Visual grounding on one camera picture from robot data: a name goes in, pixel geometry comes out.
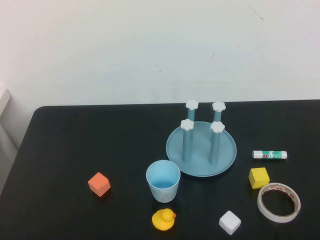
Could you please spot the light blue plastic cup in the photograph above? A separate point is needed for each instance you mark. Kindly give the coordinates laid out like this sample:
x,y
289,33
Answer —
x,y
162,193

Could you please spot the orange foam cube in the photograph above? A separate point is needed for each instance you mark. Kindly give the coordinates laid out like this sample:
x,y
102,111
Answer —
x,y
98,185

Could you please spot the yellow rubber duck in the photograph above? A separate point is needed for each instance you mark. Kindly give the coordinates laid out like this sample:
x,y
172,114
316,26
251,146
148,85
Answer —
x,y
162,222

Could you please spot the yellow foam cube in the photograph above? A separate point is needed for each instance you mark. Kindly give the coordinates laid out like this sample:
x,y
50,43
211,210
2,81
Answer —
x,y
258,177

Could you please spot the white green glue stick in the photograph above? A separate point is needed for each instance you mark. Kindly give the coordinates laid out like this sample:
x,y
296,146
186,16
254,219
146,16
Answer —
x,y
270,155

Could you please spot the white foam cube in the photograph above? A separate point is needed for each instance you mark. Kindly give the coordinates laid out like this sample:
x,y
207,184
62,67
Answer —
x,y
230,222

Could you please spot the white tape roll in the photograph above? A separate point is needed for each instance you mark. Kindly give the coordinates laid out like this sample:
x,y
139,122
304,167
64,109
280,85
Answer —
x,y
277,219

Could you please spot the blue four-post cup stand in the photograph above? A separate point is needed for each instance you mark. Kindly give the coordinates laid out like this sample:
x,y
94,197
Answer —
x,y
200,160

